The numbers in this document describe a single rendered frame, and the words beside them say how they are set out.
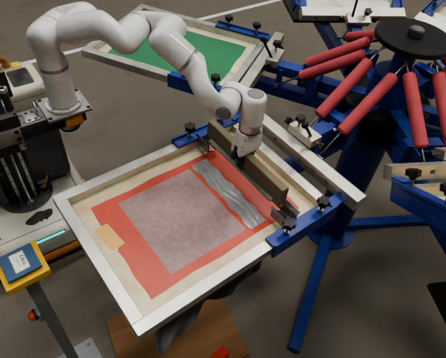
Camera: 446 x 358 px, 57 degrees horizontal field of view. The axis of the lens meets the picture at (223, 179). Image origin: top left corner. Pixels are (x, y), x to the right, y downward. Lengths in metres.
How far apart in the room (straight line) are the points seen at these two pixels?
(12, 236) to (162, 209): 1.11
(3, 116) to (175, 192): 0.62
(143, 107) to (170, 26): 2.21
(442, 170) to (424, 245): 1.40
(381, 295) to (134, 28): 1.96
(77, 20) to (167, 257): 0.76
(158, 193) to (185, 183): 0.11
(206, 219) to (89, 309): 1.12
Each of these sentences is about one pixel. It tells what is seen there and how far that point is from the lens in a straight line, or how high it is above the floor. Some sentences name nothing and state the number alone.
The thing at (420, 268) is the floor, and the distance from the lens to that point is 2.78.
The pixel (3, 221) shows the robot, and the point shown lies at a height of 0.28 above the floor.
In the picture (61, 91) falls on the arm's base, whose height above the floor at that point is 1.22.
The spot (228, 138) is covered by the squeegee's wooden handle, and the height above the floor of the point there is 1.12.
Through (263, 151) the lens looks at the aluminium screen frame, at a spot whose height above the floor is 0.99.
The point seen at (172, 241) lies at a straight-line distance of 1.36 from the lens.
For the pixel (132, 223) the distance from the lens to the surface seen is 1.41.
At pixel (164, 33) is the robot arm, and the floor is 1.51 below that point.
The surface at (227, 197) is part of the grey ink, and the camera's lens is 1.47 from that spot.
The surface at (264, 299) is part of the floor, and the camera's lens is 2.36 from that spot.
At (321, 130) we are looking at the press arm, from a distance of 1.69.
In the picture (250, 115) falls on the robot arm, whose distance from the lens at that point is 1.26.
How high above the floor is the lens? 2.08
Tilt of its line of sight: 47 degrees down
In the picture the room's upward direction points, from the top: 6 degrees clockwise
